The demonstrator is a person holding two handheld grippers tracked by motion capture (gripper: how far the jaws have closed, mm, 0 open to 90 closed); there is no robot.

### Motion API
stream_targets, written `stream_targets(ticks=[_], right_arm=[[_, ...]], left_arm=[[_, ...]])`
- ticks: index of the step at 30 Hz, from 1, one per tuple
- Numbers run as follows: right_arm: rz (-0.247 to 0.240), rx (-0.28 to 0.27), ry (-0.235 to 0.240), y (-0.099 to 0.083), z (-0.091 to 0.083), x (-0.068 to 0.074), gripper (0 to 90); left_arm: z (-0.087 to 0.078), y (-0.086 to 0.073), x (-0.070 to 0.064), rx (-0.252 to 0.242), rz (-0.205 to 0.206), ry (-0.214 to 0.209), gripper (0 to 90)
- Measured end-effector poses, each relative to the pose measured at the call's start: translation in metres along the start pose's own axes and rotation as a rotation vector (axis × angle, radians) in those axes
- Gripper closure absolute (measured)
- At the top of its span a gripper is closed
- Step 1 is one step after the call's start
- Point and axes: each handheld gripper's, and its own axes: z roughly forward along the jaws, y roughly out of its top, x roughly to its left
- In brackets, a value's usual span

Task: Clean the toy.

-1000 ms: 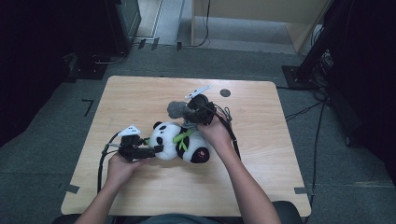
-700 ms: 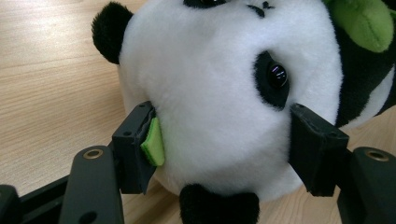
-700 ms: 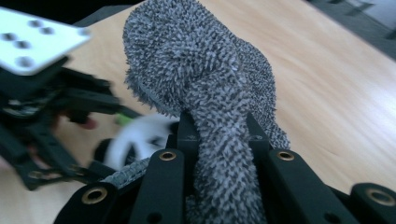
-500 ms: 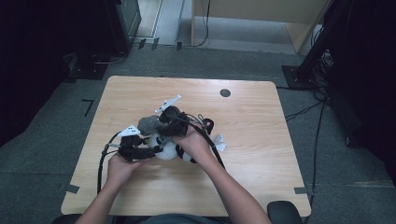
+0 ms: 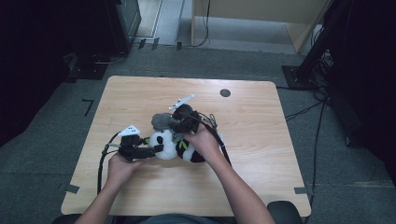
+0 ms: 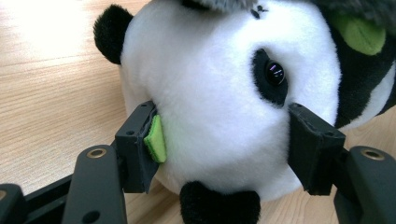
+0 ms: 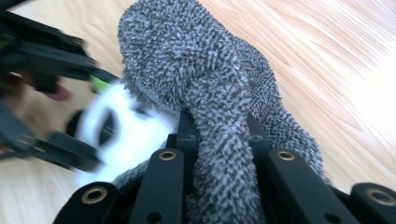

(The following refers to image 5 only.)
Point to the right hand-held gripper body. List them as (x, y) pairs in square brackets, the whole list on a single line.
[(186, 119)]

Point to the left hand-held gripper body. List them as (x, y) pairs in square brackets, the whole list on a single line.
[(134, 149)]

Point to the panda plush toy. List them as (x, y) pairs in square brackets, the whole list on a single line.
[(166, 146)]

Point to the grey fluffy cloth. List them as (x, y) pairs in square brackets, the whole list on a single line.
[(162, 121)]

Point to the person's left hand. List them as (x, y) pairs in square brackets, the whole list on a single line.
[(121, 168)]

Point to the person's right hand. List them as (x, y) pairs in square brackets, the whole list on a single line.
[(204, 143)]

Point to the dark round table grommet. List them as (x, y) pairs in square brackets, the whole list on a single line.
[(225, 92)]

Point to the grey tape strip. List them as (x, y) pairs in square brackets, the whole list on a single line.
[(72, 188), (301, 190)]

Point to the person's grey shirt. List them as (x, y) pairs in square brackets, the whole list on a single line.
[(180, 219)]

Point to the black cabinet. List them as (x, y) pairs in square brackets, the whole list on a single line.
[(124, 25)]

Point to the light wooden cabinet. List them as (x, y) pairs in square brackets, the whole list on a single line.
[(249, 9)]

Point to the black metal stand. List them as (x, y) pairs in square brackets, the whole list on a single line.
[(314, 53)]

